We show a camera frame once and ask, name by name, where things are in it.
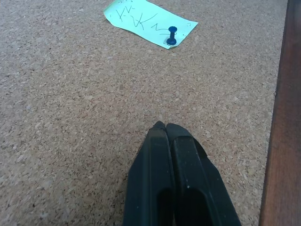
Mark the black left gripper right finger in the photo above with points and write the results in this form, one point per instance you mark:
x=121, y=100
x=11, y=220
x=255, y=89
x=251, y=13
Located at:
x=197, y=179

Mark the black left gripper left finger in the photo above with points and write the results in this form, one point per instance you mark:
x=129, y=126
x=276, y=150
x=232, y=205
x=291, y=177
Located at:
x=150, y=179

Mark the green paper note with scribbles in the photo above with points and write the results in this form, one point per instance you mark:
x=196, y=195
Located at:
x=145, y=16

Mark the cork board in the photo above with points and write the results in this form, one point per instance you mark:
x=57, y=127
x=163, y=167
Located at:
x=94, y=106

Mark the blue pushpin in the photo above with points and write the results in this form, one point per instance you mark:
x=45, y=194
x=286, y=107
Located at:
x=171, y=35

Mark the brown wooden board frame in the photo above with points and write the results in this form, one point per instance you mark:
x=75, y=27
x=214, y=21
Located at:
x=284, y=131

